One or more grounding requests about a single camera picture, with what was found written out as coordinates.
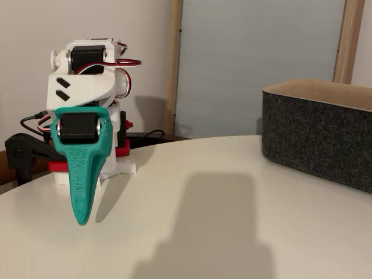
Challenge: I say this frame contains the dark grey felt basket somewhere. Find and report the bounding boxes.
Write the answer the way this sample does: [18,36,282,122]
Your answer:
[261,77,372,194]

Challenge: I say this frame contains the black clamp with red knob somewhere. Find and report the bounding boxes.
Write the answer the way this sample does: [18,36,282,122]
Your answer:
[115,111,134,158]

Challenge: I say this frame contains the large black red clamp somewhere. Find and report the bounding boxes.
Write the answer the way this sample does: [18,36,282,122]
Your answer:
[4,133,69,187]

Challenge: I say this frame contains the red white servo wire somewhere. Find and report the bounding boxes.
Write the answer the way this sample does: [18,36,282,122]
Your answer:
[115,58,143,69]
[37,116,53,135]
[116,69,134,100]

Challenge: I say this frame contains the grey usb cable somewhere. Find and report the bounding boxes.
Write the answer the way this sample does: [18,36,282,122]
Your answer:
[20,110,56,137]

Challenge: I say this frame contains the black cable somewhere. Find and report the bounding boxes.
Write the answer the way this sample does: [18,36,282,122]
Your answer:
[127,130,166,146]

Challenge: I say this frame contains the light wooden post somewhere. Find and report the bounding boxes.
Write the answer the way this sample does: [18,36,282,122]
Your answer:
[332,0,366,84]
[163,0,184,136]

